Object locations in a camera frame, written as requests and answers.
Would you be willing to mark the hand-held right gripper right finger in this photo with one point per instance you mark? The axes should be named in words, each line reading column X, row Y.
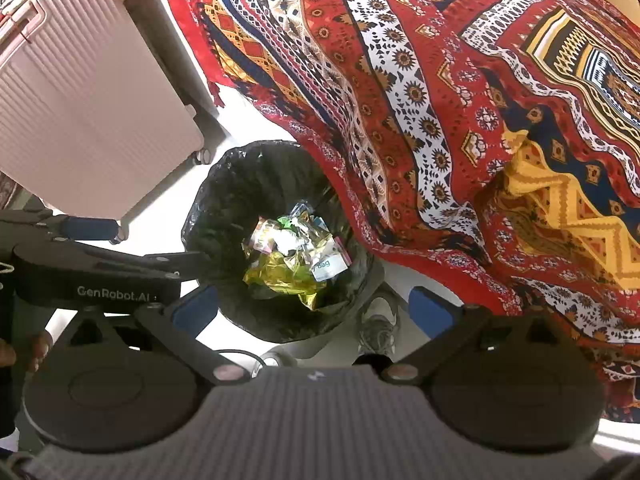
column 430, row 310

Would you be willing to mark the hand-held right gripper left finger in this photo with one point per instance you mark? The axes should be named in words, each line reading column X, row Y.
column 195, row 310

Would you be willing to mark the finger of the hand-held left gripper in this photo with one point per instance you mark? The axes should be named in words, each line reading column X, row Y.
column 85, row 229
column 175, row 262

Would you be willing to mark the trash bin with black liner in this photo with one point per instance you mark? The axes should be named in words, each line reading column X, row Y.
column 225, row 200

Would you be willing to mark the yellow-green plastic bag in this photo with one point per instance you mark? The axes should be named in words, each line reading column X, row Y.
column 282, row 272

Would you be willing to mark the person's left hand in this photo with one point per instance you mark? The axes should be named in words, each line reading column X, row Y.
column 37, row 349

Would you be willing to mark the grey sneaker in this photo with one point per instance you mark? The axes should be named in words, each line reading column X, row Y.
column 377, row 332

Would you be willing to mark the pink hard-shell suitcase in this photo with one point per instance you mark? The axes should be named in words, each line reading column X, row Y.
column 90, row 85

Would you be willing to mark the patterned red tablecloth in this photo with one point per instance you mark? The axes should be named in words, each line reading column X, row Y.
column 400, row 85

